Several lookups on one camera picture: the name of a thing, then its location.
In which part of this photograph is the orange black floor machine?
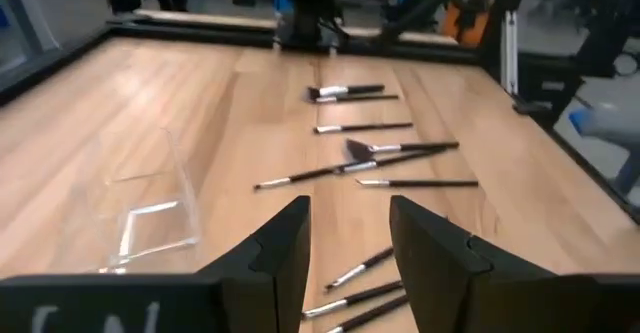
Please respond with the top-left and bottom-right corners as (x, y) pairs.
(441, 0), (492, 49)

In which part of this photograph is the silver aluminium extrusion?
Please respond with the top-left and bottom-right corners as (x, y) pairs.
(501, 10), (520, 96)

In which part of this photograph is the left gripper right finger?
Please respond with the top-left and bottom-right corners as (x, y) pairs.
(389, 195), (561, 333)

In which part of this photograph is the black diagonal frame strut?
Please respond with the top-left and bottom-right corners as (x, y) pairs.
(378, 0), (482, 45)

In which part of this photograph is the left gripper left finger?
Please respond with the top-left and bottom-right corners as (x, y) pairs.
(197, 195), (312, 333)

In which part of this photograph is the black rig upright post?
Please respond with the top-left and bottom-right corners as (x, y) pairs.
(479, 0), (640, 127)

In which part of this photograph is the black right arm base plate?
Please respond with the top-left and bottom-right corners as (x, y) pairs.
(272, 25), (351, 57)

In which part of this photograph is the clear acrylic organizer box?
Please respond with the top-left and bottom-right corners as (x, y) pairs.
(84, 126), (202, 275)

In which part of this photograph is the thin black makeup brush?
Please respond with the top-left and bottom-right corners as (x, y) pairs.
(325, 293), (410, 333)
(355, 177), (480, 190)
(313, 93), (400, 105)
(301, 279), (404, 321)
(313, 121), (415, 135)
(252, 161), (351, 192)
(341, 146), (449, 175)
(323, 246), (395, 293)

